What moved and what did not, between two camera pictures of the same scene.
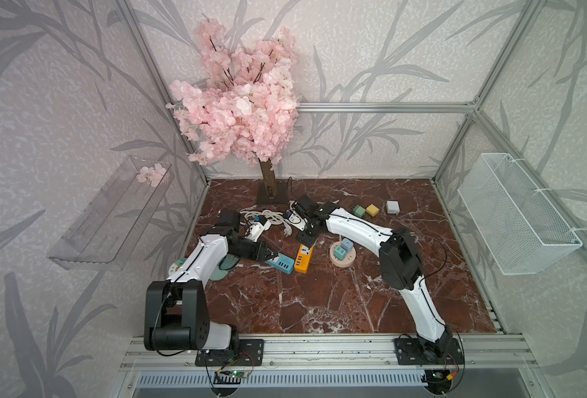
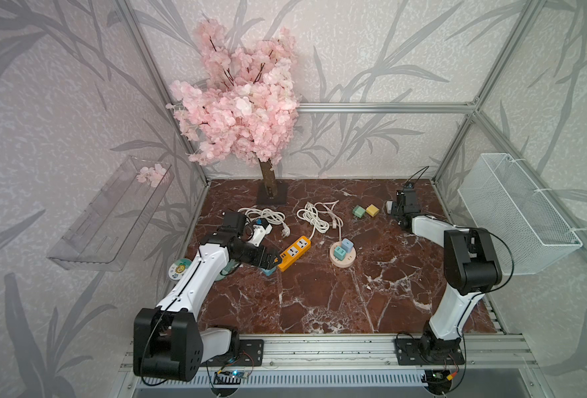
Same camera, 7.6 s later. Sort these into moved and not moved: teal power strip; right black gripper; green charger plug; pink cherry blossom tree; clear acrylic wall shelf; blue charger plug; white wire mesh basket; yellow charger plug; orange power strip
Moved: orange power strip; teal power strip; right black gripper
Not moved: yellow charger plug; clear acrylic wall shelf; green charger plug; pink cherry blossom tree; blue charger plug; white wire mesh basket
